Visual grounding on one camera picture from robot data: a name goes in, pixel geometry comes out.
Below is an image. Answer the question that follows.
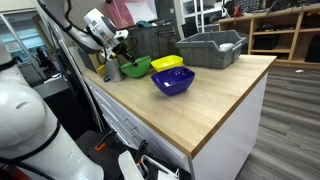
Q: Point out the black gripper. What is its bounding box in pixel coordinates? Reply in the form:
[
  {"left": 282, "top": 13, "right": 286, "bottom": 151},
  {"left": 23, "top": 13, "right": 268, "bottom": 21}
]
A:
[{"left": 112, "top": 39, "right": 138, "bottom": 66}]

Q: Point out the blue plastic bowl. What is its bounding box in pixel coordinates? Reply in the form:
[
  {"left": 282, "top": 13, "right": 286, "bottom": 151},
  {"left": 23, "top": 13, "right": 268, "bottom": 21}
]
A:
[{"left": 150, "top": 66, "right": 196, "bottom": 97}]

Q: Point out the yellow plastic bowl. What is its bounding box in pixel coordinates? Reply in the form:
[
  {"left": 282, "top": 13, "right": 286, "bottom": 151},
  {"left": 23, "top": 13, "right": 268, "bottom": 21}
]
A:
[{"left": 150, "top": 54, "right": 185, "bottom": 73}]

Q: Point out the silver metal cylinder cup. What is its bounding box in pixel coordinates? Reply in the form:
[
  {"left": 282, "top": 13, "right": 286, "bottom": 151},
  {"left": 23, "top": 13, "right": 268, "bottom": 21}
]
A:
[{"left": 104, "top": 57, "right": 126, "bottom": 83}]

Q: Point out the grey fabric basket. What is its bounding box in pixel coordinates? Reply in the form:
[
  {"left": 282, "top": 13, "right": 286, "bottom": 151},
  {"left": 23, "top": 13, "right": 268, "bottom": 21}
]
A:
[{"left": 128, "top": 23, "right": 181, "bottom": 61}]

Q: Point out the teal cloth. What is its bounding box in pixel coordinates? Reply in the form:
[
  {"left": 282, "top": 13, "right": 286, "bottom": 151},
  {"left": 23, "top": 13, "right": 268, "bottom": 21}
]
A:
[{"left": 135, "top": 20, "right": 153, "bottom": 29}]

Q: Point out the red translucent sheet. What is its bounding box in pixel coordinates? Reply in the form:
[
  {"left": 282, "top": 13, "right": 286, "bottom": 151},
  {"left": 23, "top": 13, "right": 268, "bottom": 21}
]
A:
[{"left": 105, "top": 0, "right": 158, "bottom": 30}]

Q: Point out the white edged black board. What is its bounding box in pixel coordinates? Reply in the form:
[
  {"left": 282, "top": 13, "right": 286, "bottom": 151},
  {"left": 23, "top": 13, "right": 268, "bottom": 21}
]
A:
[{"left": 57, "top": 38, "right": 105, "bottom": 134}]

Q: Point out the black monitor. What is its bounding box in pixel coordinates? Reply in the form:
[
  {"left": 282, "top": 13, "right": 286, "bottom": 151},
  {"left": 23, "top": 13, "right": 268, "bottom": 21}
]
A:
[{"left": 181, "top": 21, "right": 200, "bottom": 39}]

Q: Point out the grey plastic storage bin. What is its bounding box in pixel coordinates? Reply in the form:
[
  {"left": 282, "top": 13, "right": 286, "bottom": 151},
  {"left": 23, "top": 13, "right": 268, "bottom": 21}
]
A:
[{"left": 175, "top": 29, "right": 249, "bottom": 70}]

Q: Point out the black orange bar clamp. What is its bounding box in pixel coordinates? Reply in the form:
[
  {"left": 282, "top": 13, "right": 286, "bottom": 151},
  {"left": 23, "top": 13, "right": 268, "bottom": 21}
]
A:
[
  {"left": 134, "top": 139, "right": 150, "bottom": 165},
  {"left": 94, "top": 129, "right": 118, "bottom": 152}
]

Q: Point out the dark office chair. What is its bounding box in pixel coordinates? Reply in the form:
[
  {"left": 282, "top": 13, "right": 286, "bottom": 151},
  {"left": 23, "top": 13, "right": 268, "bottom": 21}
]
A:
[{"left": 34, "top": 46, "right": 52, "bottom": 70}]

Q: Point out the white rounded object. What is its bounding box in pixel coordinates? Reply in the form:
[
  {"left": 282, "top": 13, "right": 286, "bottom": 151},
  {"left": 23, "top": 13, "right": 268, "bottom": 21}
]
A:
[{"left": 218, "top": 42, "right": 235, "bottom": 52}]

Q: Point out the black robot table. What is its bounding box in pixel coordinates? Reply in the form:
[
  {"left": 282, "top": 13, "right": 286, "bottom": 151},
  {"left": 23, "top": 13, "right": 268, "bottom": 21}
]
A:
[{"left": 73, "top": 128, "right": 193, "bottom": 180}]

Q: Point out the red tool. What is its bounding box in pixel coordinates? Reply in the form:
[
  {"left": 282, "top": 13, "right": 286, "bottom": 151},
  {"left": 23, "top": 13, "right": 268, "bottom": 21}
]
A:
[{"left": 233, "top": 5, "right": 244, "bottom": 18}]

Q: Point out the wooden shelf unit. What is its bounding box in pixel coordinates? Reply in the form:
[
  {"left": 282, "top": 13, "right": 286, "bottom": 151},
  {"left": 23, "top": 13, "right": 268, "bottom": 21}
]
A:
[{"left": 217, "top": 3, "right": 320, "bottom": 70}]

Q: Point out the white drawer cabinet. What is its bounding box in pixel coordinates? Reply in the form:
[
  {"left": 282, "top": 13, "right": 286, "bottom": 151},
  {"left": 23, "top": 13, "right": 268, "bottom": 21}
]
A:
[{"left": 83, "top": 71, "right": 270, "bottom": 180}]

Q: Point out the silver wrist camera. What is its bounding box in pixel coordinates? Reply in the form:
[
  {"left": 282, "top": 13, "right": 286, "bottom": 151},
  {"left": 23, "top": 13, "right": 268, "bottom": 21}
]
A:
[{"left": 114, "top": 29, "right": 130, "bottom": 43}]

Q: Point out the white plastic bracket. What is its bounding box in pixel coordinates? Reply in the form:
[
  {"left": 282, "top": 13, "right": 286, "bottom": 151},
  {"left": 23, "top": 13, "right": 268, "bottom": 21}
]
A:
[{"left": 117, "top": 149, "right": 181, "bottom": 180}]

